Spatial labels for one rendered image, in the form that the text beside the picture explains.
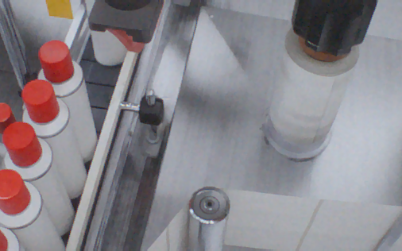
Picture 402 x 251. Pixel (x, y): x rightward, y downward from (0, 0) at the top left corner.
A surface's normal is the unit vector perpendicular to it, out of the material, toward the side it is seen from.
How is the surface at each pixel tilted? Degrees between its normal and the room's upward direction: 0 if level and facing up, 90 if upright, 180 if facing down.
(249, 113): 0
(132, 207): 0
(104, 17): 1
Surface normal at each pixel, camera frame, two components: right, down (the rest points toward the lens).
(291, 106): -0.68, 0.61
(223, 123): 0.02, -0.53
